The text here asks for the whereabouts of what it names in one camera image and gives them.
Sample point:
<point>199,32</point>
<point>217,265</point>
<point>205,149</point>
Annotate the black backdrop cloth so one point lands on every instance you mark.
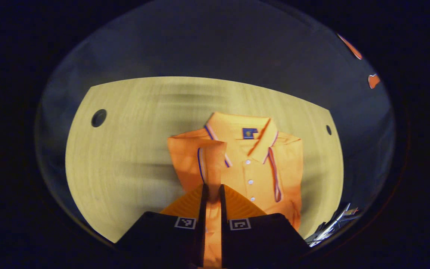
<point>200,45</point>

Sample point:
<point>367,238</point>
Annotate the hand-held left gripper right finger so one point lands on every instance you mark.
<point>223,203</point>

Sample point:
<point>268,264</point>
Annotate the orange T-shirt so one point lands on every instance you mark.
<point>252,164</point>

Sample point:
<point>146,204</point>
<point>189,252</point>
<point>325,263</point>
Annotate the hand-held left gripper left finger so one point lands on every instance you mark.
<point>204,203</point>

